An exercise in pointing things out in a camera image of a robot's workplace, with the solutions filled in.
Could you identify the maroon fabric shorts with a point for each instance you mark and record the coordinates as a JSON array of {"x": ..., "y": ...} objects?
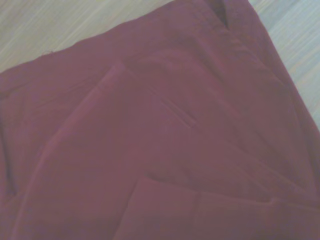
[{"x": 160, "y": 140}]

